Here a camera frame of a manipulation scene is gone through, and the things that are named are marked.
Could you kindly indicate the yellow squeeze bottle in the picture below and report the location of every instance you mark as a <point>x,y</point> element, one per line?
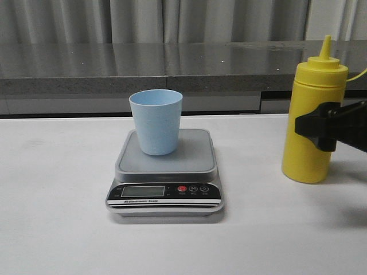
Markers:
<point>319,80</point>

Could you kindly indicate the grey pleated curtain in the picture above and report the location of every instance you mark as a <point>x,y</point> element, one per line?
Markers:
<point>170,22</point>

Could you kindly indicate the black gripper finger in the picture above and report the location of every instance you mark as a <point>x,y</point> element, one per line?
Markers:
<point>330,123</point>

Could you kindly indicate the grey stone counter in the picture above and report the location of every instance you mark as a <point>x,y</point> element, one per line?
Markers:
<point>75,80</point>

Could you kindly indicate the silver electronic kitchen scale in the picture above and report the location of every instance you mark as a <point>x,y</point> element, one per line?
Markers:
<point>185,182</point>

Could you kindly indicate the light blue plastic cup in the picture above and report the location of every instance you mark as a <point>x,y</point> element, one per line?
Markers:
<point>157,114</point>

